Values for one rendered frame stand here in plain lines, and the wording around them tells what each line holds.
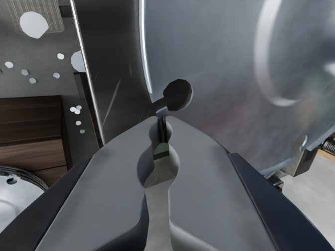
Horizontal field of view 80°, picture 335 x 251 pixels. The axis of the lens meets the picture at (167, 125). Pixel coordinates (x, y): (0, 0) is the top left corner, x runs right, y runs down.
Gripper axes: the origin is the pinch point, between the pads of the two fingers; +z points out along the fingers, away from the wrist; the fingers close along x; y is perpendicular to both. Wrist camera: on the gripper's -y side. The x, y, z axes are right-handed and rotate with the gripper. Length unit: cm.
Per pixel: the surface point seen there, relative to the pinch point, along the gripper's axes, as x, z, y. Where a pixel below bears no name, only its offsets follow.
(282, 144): 12.1, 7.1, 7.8
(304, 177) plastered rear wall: 102, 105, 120
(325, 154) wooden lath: 82, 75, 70
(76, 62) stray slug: -9.7, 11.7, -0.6
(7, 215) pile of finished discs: -46, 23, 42
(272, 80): 8.1, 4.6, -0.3
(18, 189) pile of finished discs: -41, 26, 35
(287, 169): 19.3, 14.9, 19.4
